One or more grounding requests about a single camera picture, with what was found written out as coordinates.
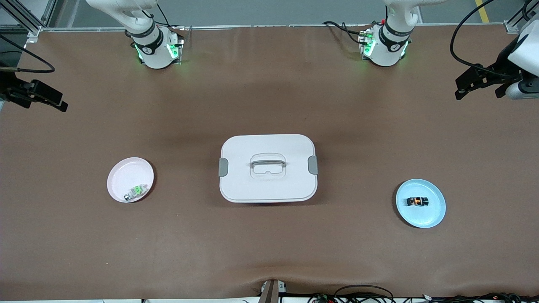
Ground pink round plate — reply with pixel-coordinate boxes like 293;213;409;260
107;157;155;204

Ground light blue round plate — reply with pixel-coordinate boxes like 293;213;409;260
395;178;446;229

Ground brown table mat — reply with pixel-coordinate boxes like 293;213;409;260
0;23;539;301

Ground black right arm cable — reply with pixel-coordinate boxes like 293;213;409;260
0;35;56;74

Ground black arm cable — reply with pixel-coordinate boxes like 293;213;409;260
449;0;512;79
0;35;56;74

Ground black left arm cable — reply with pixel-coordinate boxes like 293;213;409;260
449;0;512;79

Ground aluminium frame post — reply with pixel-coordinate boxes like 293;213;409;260
503;0;539;34
0;0;57;37

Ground green switch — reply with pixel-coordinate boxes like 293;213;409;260
124;183;149;201

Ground black left base cable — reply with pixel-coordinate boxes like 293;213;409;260
323;20;373;46

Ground black base cable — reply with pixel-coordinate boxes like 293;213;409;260
323;20;373;46
145;3;184;31

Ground black right base cable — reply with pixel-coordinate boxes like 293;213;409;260
145;3;184;31

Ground tangled cable bundle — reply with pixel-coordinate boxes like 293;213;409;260
421;292;539;303

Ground white lidded box grey handle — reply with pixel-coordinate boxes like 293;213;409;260
218;134;319;204

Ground black looped cable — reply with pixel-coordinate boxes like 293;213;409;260
334;284;395;303

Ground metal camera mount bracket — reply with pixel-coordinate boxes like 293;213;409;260
259;279;288;303

